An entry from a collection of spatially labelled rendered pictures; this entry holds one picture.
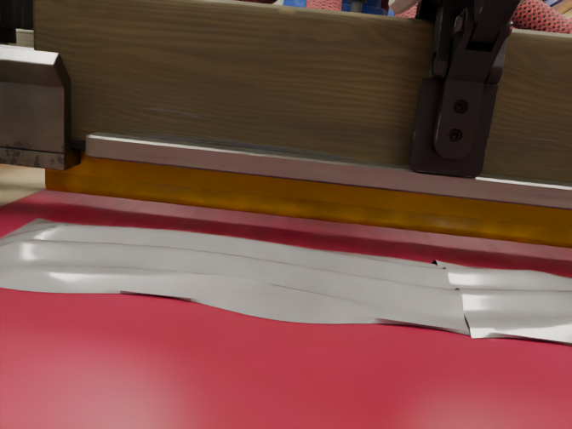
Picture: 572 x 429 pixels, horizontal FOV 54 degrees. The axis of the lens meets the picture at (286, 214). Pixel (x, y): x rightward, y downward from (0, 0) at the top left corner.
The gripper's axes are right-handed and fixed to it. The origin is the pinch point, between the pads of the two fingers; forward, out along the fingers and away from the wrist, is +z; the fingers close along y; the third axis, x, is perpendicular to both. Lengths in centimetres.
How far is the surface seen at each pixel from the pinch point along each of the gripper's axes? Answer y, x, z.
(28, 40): -21.7, -31.3, -1.9
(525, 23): -61, 24, -11
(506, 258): 1.4, 4.0, 5.9
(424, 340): 11.3, -1.8, 5.9
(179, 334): 12.8, -9.2, 5.8
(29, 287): 11.0, -14.7, 5.8
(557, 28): -59, 27, -11
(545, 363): 11.9, 1.8, 5.9
